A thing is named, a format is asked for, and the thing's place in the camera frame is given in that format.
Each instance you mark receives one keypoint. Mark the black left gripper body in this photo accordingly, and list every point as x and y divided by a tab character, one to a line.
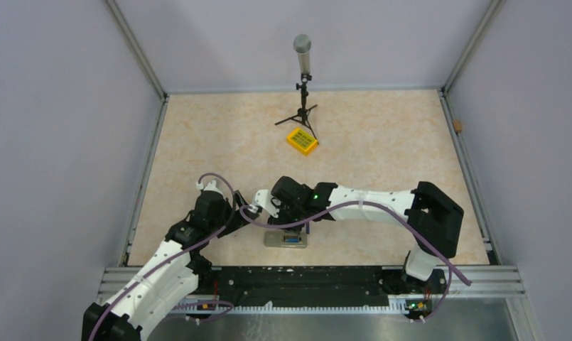
240	217

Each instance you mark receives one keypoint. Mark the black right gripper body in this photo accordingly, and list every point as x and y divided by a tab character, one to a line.
288	214

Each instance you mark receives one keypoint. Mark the white remote control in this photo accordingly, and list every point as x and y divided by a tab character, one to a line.
274	239

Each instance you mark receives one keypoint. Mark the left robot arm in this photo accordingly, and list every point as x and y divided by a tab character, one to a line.
171	273

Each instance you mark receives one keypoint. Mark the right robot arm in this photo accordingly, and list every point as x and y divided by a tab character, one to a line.
430	215

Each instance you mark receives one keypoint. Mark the yellow box with green grid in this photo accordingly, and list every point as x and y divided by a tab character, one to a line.
302	141

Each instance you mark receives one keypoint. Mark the microphone on black tripod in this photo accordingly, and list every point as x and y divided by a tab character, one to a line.
302	46

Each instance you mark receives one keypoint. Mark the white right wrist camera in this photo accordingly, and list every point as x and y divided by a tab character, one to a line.
263	200

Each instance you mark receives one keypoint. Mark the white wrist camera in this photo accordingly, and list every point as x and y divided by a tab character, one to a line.
263	200
212	186

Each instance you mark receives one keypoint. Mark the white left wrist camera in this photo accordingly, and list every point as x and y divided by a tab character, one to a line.
212	186

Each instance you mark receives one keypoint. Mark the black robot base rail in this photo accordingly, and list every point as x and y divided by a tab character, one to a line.
316	286

